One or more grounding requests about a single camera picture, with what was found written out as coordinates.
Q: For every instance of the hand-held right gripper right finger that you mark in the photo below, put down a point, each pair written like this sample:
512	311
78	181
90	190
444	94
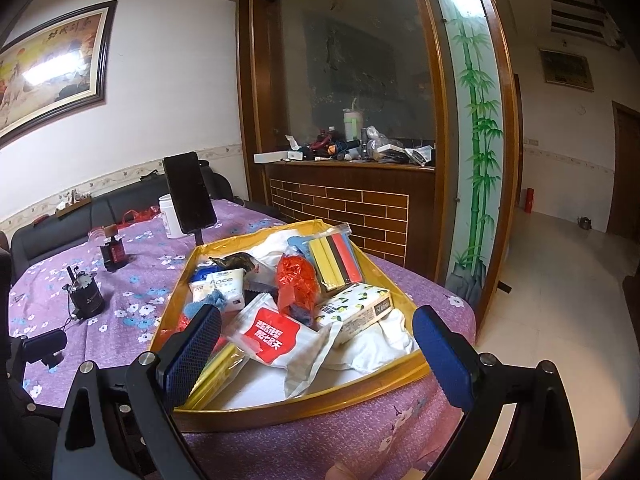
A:
442	355

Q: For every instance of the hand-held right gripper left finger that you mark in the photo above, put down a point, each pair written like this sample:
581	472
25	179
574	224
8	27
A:
192	355

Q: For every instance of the blue microfiber towel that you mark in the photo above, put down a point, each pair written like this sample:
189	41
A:
212	302

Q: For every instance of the white cloth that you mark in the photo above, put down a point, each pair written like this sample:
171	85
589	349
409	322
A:
380	345

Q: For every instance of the lemon print tissue pack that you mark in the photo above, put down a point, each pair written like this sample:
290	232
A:
350	310

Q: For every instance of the yellow box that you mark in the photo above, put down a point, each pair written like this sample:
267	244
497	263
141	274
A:
300	410

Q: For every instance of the striped colourful sponge pack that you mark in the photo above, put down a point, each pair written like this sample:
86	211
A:
330	260

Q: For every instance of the person's right hand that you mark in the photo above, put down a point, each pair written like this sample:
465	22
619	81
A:
342	472

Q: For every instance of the yellow sponge pack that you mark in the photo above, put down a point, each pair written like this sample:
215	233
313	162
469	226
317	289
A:
220	365

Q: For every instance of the small red plastic bag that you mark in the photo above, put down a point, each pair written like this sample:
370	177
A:
172	327

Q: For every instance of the white blue tissue pack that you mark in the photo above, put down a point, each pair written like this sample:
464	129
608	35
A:
225	285

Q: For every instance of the white pouch red label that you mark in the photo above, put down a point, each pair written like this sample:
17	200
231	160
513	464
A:
275	335

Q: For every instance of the dark crumpled wrapper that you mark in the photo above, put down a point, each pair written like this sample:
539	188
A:
237	262

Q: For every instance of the purple floral tablecloth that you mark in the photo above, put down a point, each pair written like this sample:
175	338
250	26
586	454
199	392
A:
150	260

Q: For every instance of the black device base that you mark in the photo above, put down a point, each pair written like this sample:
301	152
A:
122	264

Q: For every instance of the black phone stand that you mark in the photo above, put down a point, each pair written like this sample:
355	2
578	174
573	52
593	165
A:
199	240

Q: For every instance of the black cylindrical motor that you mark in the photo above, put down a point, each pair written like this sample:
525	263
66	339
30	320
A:
85	297

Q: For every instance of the red label bottle wooden cap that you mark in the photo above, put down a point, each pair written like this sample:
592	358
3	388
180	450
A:
116	249

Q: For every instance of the white plastic jar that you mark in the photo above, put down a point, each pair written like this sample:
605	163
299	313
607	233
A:
167	220

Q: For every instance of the thin red plastic bag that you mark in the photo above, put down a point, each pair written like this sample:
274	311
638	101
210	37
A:
140	215

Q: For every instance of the clear plastic cup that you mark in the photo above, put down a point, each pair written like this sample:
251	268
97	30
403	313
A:
96	233

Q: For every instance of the black phone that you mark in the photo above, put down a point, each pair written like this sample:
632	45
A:
187	195

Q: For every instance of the wooden partition cabinet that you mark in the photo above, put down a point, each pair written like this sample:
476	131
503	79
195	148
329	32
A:
350	210

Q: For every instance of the red cylinder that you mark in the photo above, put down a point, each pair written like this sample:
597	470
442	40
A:
527	201

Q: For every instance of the black sofa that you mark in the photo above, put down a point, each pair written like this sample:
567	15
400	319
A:
50	235

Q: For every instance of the wooden tray with trinkets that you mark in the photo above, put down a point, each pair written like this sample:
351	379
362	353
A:
75	207

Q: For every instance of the small dark kettle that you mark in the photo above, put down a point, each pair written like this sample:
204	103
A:
586	224

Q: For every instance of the white flat box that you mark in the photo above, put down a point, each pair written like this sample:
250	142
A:
277	156

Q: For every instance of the white green bottle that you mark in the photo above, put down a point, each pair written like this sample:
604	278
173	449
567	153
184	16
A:
352	125

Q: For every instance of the bamboo print glass panel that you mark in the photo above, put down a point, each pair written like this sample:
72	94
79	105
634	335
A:
475	110

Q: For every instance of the brown door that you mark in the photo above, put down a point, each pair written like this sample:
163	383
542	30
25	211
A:
627	175

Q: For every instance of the large framed painting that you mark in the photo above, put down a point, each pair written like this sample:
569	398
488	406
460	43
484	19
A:
45	75

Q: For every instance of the staircase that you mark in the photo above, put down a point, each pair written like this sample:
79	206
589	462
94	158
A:
580	5

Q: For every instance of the small wall frame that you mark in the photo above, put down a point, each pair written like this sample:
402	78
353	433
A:
567	70

